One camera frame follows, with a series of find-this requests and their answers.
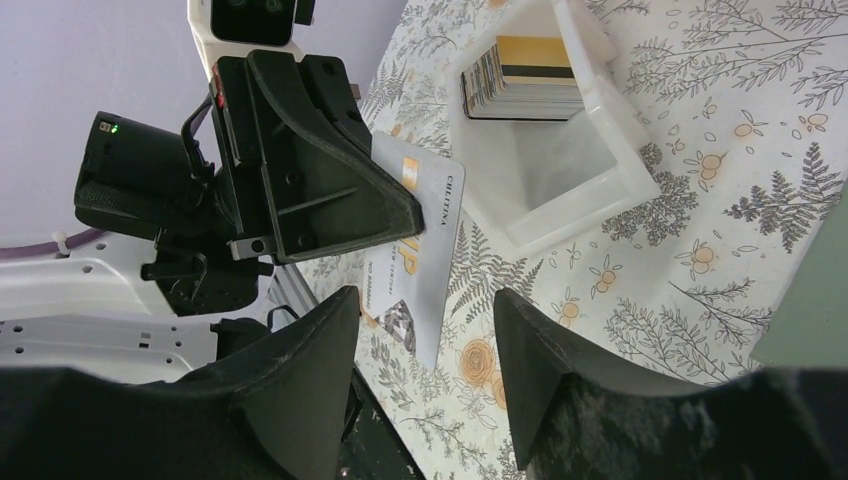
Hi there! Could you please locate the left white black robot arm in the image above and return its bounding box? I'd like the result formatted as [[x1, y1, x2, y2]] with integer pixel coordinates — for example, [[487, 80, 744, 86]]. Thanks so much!
[[1, 49, 425, 383]]

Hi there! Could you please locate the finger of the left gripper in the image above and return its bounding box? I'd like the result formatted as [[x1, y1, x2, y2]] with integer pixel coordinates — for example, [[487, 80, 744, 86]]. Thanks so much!
[[246, 50, 424, 263]]

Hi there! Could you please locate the white VIP credit card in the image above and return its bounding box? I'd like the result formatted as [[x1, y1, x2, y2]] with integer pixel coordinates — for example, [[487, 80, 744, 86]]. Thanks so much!
[[362, 132, 465, 369]]

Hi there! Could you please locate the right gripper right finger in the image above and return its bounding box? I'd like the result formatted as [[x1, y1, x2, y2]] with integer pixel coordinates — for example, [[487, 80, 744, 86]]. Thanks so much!
[[493, 288, 847, 479]]

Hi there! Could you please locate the stack of cards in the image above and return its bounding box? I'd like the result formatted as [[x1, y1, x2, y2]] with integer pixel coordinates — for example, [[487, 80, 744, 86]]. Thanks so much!
[[460, 35, 584, 121]]

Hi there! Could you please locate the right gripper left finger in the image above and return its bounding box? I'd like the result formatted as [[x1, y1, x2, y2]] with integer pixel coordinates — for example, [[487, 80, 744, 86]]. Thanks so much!
[[1, 286, 360, 479]]

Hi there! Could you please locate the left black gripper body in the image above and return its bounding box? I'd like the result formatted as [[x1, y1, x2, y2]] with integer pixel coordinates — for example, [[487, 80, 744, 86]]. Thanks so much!
[[180, 49, 372, 266]]

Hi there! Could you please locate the green card holder wallet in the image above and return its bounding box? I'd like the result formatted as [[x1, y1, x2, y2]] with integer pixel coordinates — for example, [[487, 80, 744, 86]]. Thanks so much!
[[752, 200, 847, 368]]

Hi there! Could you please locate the white plastic card box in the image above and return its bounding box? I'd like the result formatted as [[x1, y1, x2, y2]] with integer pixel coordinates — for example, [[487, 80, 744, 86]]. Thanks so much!
[[445, 1, 660, 259]]

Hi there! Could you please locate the floral patterned table mat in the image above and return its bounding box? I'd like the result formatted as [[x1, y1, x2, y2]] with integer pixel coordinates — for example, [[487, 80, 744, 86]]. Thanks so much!
[[294, 0, 848, 480]]

